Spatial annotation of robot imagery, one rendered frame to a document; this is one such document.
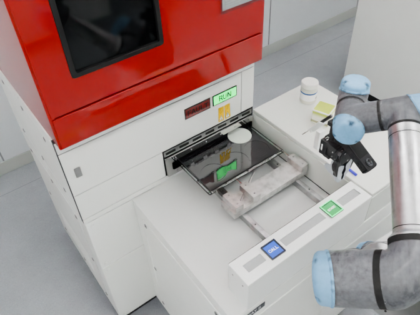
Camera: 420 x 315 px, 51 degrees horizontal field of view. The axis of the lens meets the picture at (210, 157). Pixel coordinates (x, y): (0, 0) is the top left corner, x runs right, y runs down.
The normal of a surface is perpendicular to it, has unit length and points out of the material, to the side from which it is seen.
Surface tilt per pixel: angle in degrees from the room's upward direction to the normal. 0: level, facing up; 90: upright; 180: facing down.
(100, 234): 90
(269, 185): 0
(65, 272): 0
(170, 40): 90
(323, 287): 59
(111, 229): 90
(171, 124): 90
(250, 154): 0
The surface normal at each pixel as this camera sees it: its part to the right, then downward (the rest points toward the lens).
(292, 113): -0.04, -0.73
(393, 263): -0.41, -0.65
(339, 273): -0.51, -0.41
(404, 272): -0.23, -0.36
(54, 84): 0.59, 0.54
